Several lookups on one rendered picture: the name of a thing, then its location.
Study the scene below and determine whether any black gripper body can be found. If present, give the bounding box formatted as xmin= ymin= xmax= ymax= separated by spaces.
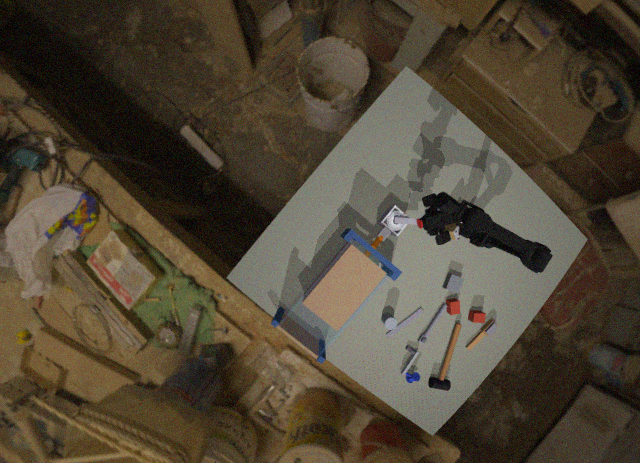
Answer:
xmin=422 ymin=193 xmax=453 ymax=245

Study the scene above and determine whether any grey cylinder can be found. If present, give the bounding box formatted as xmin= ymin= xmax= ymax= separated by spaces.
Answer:
xmin=381 ymin=312 xmax=398 ymax=330

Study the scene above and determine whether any black-headed mallet with wooden handle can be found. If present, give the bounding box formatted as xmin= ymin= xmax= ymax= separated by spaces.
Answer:
xmin=428 ymin=323 xmax=462 ymax=391

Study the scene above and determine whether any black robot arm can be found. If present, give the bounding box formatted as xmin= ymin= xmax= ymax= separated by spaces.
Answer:
xmin=422 ymin=192 xmax=553 ymax=273

